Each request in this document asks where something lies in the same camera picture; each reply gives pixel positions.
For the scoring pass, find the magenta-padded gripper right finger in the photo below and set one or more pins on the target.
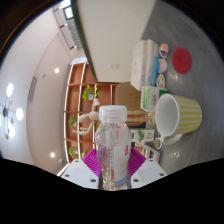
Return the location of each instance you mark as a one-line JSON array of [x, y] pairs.
[[148, 171]]

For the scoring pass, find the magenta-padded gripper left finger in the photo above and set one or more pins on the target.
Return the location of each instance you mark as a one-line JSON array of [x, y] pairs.
[[78, 171]]

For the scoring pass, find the clear plastic water bottle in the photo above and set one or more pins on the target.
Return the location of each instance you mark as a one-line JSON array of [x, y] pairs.
[[111, 150]]

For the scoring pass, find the black book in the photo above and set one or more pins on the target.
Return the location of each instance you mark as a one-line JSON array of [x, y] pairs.
[[148, 153]]

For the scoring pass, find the round printed badge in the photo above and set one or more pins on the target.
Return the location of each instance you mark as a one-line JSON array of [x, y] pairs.
[[158, 143], [162, 65], [160, 81]]

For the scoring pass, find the recessed ceiling light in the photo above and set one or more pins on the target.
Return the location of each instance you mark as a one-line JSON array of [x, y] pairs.
[[52, 155], [57, 70]]

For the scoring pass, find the wooden artist mannequin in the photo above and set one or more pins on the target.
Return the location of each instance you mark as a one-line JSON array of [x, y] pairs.
[[88, 118]]

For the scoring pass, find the yellow striped white mug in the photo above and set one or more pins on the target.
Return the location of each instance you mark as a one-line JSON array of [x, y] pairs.
[[186, 115]]

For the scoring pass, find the wooden shelf unit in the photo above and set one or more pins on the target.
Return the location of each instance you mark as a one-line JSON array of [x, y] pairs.
[[76, 100]]

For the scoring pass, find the small green and white box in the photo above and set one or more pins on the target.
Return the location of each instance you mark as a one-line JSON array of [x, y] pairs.
[[150, 98]]

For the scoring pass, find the tan chair back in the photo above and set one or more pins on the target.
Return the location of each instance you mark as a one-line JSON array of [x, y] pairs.
[[128, 96]]

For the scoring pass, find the branched ceiling lamp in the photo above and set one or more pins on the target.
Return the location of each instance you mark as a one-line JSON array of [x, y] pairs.
[[10, 113]]

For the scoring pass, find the ceiling air vent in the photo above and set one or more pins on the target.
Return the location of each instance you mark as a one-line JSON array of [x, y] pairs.
[[32, 89]]

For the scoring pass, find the long white box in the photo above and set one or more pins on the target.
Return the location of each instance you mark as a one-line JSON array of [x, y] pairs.
[[143, 65]]

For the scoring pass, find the flat round red coaster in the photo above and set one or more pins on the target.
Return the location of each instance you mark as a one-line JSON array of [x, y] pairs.
[[182, 60]]

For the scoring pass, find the orange and blue round badge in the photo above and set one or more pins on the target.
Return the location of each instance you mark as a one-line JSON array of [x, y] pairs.
[[163, 51]]

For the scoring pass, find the grey window curtain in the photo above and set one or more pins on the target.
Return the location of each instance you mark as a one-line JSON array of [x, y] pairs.
[[71, 31]]

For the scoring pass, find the window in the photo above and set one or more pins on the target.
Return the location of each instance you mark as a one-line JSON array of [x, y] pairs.
[[68, 11]]

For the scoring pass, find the white wall socket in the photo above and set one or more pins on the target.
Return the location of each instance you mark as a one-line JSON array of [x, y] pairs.
[[114, 65]]

